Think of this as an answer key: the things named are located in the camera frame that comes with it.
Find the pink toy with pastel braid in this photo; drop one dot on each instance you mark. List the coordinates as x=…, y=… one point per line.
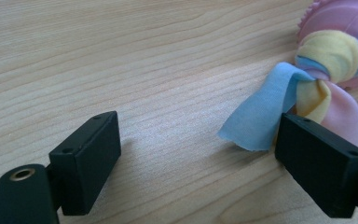
x=332, y=53

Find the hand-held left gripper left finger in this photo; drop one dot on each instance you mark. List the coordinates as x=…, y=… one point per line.
x=84, y=165

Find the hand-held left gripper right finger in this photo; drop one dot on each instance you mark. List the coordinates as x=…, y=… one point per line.
x=323, y=168

